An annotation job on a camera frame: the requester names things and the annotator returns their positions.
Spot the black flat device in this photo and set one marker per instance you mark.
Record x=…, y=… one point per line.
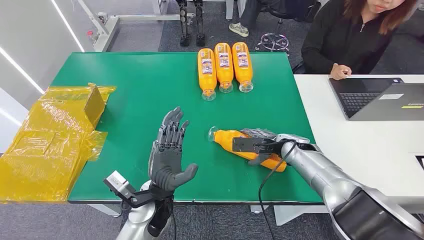
x=420, y=162

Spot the person's hand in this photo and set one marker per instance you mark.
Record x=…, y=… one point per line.
x=339, y=72

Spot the green table mat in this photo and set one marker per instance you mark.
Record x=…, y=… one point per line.
x=149, y=99

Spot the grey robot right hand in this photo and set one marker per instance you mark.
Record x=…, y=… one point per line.
x=291, y=137

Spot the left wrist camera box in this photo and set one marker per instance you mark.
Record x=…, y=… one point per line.
x=116, y=182

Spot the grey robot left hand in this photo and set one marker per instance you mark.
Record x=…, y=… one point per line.
x=165, y=162

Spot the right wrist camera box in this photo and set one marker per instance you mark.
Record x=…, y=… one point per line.
x=243, y=144

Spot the chrome base stool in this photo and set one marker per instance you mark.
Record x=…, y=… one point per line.
x=273, y=41

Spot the person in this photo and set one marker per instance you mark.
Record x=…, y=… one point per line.
x=238, y=29
x=338, y=39

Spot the orange juice bottle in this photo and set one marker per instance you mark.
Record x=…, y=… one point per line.
x=242, y=71
x=224, y=71
x=225, y=137
x=207, y=78

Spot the red knob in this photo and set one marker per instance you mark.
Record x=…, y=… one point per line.
x=89, y=33

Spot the yellow taped cardboard box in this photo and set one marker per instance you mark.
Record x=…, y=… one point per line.
x=49, y=142

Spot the black robot leg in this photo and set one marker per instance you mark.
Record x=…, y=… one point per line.
x=199, y=30
x=184, y=30

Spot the white metal frame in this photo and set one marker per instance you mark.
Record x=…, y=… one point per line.
x=107, y=30

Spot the white table leg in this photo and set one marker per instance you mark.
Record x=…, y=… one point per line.
x=106, y=209

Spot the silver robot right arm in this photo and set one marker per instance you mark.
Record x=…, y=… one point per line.
x=318, y=169

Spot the white furniture leg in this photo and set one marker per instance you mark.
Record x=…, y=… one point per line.
x=229, y=8

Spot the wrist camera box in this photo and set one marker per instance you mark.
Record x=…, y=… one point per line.
x=243, y=144
x=116, y=182

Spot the white desk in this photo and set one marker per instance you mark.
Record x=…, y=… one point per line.
x=364, y=149

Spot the grey laptop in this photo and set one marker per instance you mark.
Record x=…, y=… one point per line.
x=361, y=96

